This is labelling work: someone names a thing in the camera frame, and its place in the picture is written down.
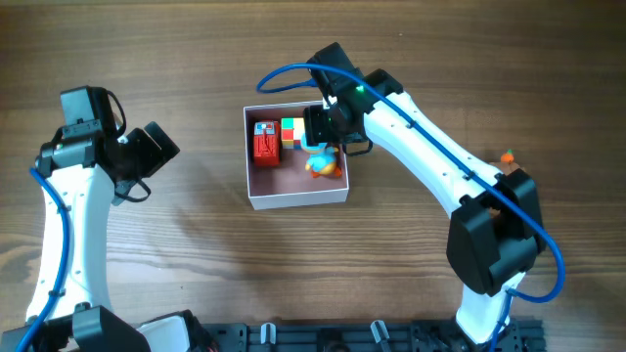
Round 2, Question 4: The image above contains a white box pink interior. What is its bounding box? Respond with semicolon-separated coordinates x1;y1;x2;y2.
243;101;349;210

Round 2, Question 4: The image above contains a left blue cable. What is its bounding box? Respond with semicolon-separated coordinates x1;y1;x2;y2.
14;167;72;352

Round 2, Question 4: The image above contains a brown plush bear toy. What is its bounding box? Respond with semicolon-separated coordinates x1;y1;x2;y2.
488;149;527;221

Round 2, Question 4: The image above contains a blue cable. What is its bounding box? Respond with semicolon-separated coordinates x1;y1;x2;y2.
255;63;567;352
14;167;72;352

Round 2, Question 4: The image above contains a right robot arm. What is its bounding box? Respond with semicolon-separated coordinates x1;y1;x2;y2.
304;43;546;346

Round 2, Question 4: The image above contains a right blue cable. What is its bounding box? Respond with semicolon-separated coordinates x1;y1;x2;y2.
255;63;567;352

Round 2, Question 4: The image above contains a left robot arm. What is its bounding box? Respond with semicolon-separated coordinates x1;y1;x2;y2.
1;86;197;351

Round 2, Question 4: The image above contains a multicolour puzzle cube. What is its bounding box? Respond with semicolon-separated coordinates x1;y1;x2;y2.
280;117;305;150

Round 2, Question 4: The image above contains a red toy fire truck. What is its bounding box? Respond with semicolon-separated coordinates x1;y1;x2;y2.
253;120;281;167

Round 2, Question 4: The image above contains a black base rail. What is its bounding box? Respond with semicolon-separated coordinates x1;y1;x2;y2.
195;320;545;352

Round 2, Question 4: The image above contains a yellow duck toy blue hat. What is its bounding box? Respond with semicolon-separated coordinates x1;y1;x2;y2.
300;134;342;178

